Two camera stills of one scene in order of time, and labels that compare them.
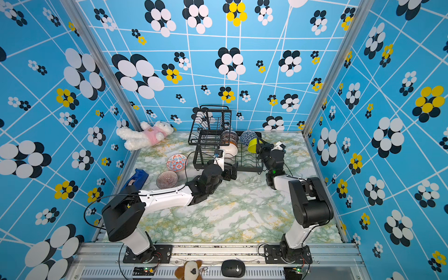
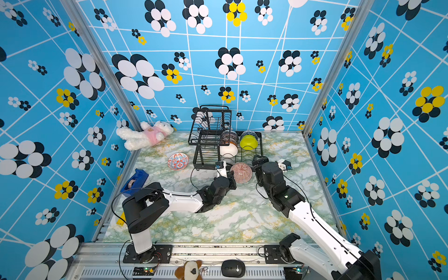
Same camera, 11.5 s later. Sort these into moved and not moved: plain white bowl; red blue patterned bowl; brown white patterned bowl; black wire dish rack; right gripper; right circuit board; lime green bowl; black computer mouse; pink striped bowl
Moved: right gripper; pink striped bowl; lime green bowl
Not moved: brown white patterned bowl; plain white bowl; red blue patterned bowl; black computer mouse; black wire dish rack; right circuit board
